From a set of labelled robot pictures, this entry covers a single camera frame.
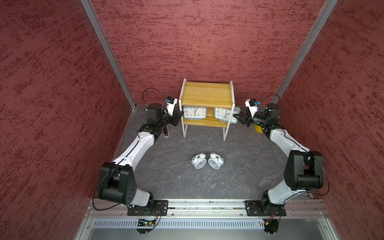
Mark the left aluminium corner post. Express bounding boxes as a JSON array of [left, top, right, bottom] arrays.
[[81, 0, 137, 110]]

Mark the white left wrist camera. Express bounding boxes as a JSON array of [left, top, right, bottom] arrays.
[[166, 96, 178, 116]]

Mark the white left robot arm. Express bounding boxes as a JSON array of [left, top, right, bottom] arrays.
[[92, 98, 183, 218]]

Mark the white twin-bell alarm clock right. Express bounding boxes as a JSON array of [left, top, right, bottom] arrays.
[[208, 153, 224, 170]]

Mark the right aluminium corner post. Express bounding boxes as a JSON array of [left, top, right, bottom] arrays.
[[272, 0, 338, 103]]

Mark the grey rectangular alarm clock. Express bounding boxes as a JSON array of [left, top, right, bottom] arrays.
[[183, 106, 207, 120], [214, 108, 238, 124]]

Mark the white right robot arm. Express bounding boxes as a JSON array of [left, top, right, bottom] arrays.
[[234, 99, 328, 218]]

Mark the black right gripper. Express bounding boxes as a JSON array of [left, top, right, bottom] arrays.
[[233, 107, 268, 127]]

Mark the white twin-bell alarm clock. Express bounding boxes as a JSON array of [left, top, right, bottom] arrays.
[[208, 153, 224, 170], [191, 153, 207, 170]]

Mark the beige black stapler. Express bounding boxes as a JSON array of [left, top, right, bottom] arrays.
[[163, 125, 169, 138]]

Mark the white wooden two-tier shelf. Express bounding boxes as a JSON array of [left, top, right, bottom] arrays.
[[179, 78, 235, 140]]

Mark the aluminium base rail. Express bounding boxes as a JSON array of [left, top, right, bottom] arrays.
[[75, 199, 339, 240]]

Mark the white twin-bell alarm clock left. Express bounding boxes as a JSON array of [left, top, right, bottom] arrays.
[[191, 153, 207, 170]]

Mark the yellow pen bucket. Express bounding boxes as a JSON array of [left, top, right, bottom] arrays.
[[255, 125, 264, 133]]

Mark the aluminium corner post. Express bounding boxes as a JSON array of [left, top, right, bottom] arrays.
[[272, 0, 338, 103], [81, 0, 137, 110]]

